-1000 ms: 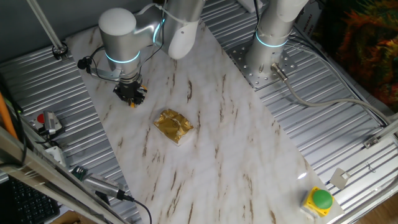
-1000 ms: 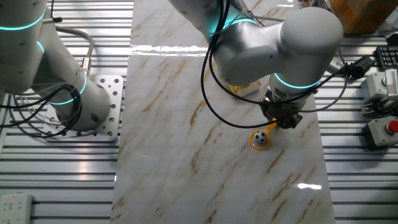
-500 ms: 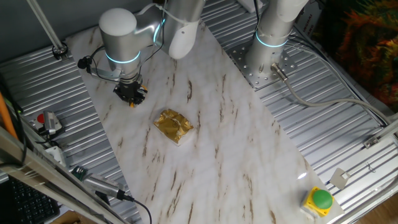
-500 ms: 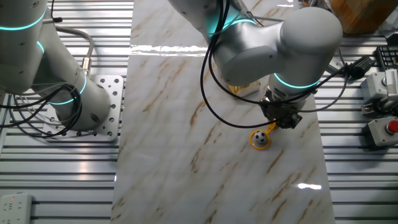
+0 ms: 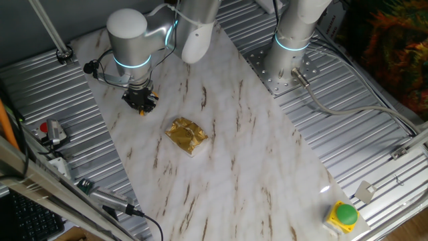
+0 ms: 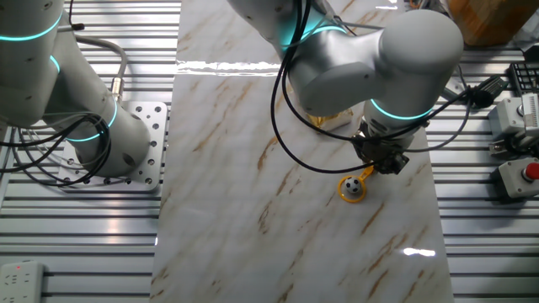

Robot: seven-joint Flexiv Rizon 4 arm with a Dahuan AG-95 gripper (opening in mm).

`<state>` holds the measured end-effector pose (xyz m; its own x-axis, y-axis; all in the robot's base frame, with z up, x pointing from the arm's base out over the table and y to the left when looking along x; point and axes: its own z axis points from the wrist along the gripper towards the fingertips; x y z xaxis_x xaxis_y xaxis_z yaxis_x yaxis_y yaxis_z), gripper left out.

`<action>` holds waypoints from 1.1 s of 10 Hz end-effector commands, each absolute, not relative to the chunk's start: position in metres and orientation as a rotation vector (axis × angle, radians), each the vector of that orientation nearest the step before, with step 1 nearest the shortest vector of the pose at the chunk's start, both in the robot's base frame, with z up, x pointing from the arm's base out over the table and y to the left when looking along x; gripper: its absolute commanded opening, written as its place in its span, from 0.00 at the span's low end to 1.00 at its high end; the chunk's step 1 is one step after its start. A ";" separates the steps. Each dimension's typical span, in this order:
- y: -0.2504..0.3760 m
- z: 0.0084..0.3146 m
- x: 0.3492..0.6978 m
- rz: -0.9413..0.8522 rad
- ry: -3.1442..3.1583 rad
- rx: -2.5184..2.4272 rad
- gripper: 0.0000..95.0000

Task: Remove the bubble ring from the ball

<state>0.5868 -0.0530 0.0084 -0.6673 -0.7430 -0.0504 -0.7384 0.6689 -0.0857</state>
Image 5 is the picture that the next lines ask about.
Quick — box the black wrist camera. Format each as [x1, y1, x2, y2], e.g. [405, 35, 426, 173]
[82, 60, 100, 75]

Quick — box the thin cable bundle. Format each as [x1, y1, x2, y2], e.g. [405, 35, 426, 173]
[307, 35, 421, 133]

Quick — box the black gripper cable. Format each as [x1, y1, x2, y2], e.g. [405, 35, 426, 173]
[146, 0, 180, 85]

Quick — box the black cable of ribbed camera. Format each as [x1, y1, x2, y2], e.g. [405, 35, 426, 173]
[133, 209, 165, 241]

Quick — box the small metal tag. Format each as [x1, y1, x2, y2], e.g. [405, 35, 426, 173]
[353, 180, 378, 205]

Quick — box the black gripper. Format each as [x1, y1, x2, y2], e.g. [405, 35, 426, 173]
[121, 83, 158, 114]

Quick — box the green button in yellow box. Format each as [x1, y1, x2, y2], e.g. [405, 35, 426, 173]
[322, 199, 361, 236]

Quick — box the marble pattern mat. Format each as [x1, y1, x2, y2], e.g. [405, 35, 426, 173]
[70, 25, 372, 241]

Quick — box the black keyboard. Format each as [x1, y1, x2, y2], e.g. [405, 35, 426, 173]
[8, 189, 66, 241]

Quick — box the aluminium robot mounting plate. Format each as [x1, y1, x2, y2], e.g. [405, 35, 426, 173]
[242, 43, 320, 98]

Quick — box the black power cable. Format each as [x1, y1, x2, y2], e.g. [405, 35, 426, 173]
[271, 0, 281, 36]

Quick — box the aluminium profile bar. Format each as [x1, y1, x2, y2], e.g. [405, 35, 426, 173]
[399, 126, 428, 152]

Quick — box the colourful patterned cloth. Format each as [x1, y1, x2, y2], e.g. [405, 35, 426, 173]
[334, 0, 428, 122]

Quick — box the silver stand pole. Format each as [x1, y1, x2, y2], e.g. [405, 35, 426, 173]
[28, 0, 74, 65]

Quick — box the grey cable with metal connector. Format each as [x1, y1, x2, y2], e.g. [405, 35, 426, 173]
[290, 66, 423, 135]

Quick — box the aluminium frame beam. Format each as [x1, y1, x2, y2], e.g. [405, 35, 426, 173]
[0, 135, 138, 241]

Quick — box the gold foil packet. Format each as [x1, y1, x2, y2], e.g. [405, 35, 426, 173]
[165, 116, 209, 159]

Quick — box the metal corner bracket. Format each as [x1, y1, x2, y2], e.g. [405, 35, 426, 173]
[390, 146, 410, 161]

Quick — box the brown cardboard box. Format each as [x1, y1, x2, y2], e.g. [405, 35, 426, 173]
[55, 226, 90, 241]

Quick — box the small silver camera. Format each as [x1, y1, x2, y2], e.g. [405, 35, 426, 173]
[40, 118, 70, 148]

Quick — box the white sign with red print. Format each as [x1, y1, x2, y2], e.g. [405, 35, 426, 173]
[316, 6, 341, 43]

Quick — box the silver camera bracket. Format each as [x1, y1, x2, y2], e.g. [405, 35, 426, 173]
[95, 72, 133, 88]

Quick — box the yellow bubble ring wand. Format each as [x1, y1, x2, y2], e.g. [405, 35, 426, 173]
[139, 91, 160, 117]

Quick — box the orange pole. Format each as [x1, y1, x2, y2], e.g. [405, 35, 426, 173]
[0, 98, 20, 151]

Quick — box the silver ribbed camera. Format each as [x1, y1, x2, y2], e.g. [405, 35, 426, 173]
[88, 186, 145, 218]

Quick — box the red emergency stop button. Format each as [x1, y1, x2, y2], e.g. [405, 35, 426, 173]
[31, 121, 51, 139]

